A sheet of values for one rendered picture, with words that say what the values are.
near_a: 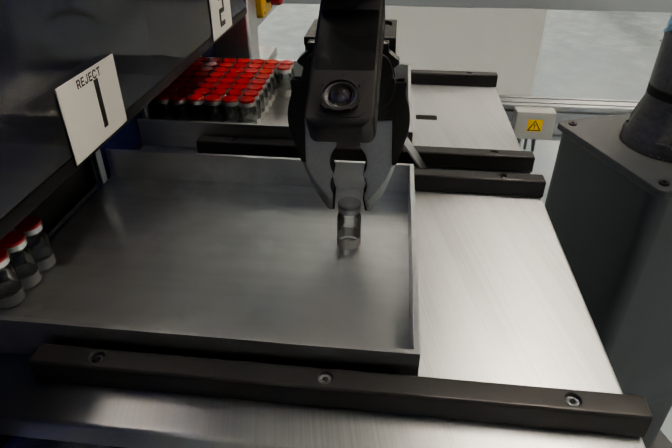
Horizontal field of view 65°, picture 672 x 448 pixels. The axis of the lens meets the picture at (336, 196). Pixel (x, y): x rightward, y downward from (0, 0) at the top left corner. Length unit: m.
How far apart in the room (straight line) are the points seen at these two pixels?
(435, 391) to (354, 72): 0.21
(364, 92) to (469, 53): 1.99
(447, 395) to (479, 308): 0.11
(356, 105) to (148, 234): 0.28
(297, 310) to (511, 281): 0.18
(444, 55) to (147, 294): 1.98
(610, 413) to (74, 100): 0.42
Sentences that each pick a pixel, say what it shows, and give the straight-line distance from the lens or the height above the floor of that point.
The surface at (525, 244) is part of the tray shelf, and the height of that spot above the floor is 0.88.
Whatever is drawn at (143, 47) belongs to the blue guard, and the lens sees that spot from 0.55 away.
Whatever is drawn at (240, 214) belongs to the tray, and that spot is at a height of 0.88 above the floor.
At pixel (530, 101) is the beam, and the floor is 0.55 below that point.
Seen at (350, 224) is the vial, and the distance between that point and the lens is 0.47.
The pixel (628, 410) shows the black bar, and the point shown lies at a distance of 0.39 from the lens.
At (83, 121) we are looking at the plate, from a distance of 0.45.
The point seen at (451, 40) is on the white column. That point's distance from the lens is 2.31.
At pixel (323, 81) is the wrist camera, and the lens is 0.35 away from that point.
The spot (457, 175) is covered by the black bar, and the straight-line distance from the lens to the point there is 0.59.
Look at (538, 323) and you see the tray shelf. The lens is 0.45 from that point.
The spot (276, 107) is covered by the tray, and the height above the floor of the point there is 0.88.
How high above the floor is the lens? 1.18
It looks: 32 degrees down
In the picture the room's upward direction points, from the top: straight up
